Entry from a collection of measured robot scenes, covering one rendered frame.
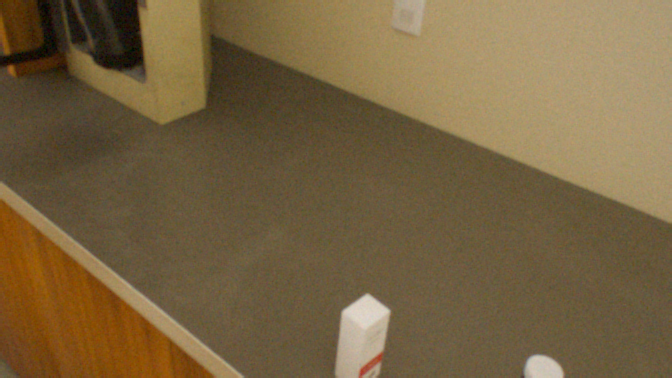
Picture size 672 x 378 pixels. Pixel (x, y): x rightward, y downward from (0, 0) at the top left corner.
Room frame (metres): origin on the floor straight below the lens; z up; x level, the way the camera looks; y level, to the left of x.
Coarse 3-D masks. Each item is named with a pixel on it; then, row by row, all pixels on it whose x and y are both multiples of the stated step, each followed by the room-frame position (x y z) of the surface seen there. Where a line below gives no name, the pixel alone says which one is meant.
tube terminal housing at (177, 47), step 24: (168, 0) 1.02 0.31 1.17; (192, 0) 1.06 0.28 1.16; (144, 24) 0.99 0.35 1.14; (168, 24) 1.01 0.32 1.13; (192, 24) 1.06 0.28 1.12; (72, 48) 1.15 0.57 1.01; (144, 48) 1.00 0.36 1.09; (168, 48) 1.01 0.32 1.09; (192, 48) 1.05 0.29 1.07; (72, 72) 1.16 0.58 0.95; (96, 72) 1.11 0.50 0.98; (120, 72) 1.06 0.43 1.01; (168, 72) 1.01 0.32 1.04; (192, 72) 1.05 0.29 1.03; (120, 96) 1.06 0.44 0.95; (144, 96) 1.01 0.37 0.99; (168, 96) 1.00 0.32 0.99; (192, 96) 1.05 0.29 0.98; (168, 120) 1.00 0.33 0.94
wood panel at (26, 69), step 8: (56, 56) 1.21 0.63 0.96; (64, 56) 1.22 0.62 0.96; (24, 64) 1.15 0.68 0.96; (32, 64) 1.16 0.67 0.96; (40, 64) 1.18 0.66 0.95; (48, 64) 1.19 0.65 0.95; (56, 64) 1.20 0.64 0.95; (64, 64) 1.22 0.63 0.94; (16, 72) 1.13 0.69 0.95; (24, 72) 1.15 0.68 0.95; (32, 72) 1.16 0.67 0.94
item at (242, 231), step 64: (256, 64) 1.32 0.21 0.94; (0, 128) 0.92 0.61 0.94; (64, 128) 0.94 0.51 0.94; (128, 128) 0.96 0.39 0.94; (192, 128) 0.98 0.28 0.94; (256, 128) 1.01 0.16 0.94; (320, 128) 1.03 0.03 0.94; (384, 128) 1.05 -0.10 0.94; (0, 192) 0.76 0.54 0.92; (64, 192) 0.74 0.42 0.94; (128, 192) 0.76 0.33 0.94; (192, 192) 0.77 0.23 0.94; (256, 192) 0.79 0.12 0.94; (320, 192) 0.80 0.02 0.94; (384, 192) 0.82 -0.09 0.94; (448, 192) 0.84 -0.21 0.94; (512, 192) 0.86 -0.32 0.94; (576, 192) 0.87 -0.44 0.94; (128, 256) 0.61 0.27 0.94; (192, 256) 0.62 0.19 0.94; (256, 256) 0.63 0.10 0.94; (320, 256) 0.64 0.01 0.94; (384, 256) 0.65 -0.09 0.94; (448, 256) 0.67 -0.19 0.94; (512, 256) 0.68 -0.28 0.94; (576, 256) 0.69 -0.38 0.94; (640, 256) 0.71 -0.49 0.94; (192, 320) 0.50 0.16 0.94; (256, 320) 0.51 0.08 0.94; (320, 320) 0.52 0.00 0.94; (448, 320) 0.54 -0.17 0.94; (512, 320) 0.55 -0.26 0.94; (576, 320) 0.56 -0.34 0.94; (640, 320) 0.57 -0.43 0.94
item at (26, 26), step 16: (16, 0) 1.11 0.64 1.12; (32, 0) 1.13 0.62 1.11; (0, 16) 1.08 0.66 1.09; (16, 16) 1.10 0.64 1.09; (32, 16) 1.13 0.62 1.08; (0, 32) 1.08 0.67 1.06; (16, 32) 1.10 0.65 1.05; (32, 32) 1.12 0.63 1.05; (0, 48) 1.07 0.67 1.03; (16, 48) 1.09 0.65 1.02; (32, 48) 1.12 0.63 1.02
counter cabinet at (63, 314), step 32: (0, 224) 0.86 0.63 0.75; (0, 256) 0.90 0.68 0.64; (32, 256) 0.80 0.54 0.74; (64, 256) 0.72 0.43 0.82; (0, 288) 0.94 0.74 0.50; (32, 288) 0.83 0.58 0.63; (64, 288) 0.74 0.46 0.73; (96, 288) 0.66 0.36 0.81; (0, 320) 0.99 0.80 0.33; (32, 320) 0.86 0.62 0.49; (64, 320) 0.76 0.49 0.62; (96, 320) 0.68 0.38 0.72; (128, 320) 0.62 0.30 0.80; (0, 352) 1.05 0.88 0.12; (32, 352) 0.90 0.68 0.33; (64, 352) 0.78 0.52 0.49; (96, 352) 0.70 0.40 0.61; (128, 352) 0.63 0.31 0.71; (160, 352) 0.57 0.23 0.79
